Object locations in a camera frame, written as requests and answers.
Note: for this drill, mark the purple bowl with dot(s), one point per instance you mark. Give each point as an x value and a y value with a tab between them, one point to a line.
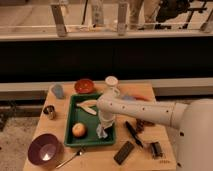
43	149

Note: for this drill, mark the black rectangular block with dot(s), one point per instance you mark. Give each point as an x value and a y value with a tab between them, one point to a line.
123	152

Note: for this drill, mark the red orange bowl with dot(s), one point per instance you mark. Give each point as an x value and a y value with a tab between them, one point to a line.
84	86

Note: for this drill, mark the blue sponge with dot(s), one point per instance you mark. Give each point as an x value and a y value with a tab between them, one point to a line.
129	98

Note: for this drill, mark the orange carrot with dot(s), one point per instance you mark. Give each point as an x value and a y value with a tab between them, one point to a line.
139	97

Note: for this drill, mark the green plastic tray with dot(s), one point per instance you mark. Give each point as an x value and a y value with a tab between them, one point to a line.
78	115

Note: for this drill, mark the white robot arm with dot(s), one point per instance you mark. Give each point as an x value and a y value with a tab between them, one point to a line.
194	122

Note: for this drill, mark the person legs beige trousers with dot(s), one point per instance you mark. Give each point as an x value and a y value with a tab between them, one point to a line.
148	7

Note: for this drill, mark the red yellow apple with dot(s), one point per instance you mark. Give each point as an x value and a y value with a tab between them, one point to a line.
79	130

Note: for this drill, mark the white cup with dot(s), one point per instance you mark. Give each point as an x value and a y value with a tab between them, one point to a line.
111	81

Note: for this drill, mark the wooden railing post left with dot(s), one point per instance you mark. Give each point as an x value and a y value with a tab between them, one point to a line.
58	18

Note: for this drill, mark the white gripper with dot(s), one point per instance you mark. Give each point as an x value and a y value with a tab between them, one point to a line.
106	119

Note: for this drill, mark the blue plastic cup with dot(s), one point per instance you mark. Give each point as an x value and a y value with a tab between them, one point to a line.
57	90

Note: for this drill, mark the small metal clip object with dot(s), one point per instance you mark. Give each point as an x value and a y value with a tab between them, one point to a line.
156	150

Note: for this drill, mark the bunch of dark grapes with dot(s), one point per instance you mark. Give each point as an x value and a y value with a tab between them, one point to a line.
141	124

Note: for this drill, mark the black equipment background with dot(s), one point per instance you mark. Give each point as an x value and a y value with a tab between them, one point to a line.
170	9

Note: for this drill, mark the metal spoon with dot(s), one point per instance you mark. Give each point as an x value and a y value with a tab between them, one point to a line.
78	153

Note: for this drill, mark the small metal cup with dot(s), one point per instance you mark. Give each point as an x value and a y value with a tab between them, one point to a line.
49	111

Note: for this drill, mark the peeled banana piece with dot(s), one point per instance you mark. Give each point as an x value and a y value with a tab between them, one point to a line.
87	106

